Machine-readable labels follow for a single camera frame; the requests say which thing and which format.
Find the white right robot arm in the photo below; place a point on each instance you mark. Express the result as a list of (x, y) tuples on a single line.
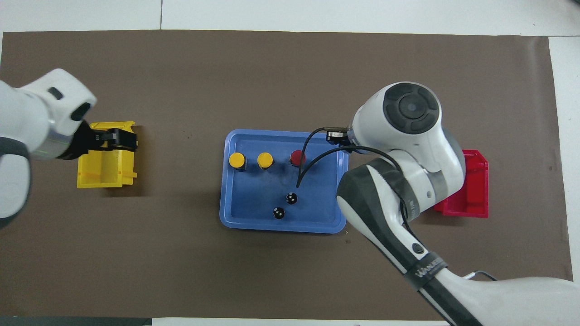
[(410, 108)]

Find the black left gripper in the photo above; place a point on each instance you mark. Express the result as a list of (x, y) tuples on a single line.
[(84, 140)]

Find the red push button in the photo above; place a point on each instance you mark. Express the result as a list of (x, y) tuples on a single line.
[(297, 157)]

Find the red plastic bin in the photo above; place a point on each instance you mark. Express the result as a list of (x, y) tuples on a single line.
[(476, 199)]

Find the brown table mat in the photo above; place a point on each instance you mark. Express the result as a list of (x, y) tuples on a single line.
[(272, 81)]

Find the blue plastic tray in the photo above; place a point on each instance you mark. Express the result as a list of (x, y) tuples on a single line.
[(253, 194)]

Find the yellow plastic bin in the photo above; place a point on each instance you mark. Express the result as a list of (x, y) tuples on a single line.
[(104, 179)]

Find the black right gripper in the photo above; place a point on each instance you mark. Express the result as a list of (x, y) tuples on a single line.
[(337, 136)]

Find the yellow push button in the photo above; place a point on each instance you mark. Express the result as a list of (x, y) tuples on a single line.
[(236, 160), (265, 159)]

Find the small black button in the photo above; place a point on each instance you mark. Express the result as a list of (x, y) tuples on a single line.
[(279, 213), (292, 198)]

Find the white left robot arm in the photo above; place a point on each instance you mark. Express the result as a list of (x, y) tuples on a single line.
[(27, 117)]

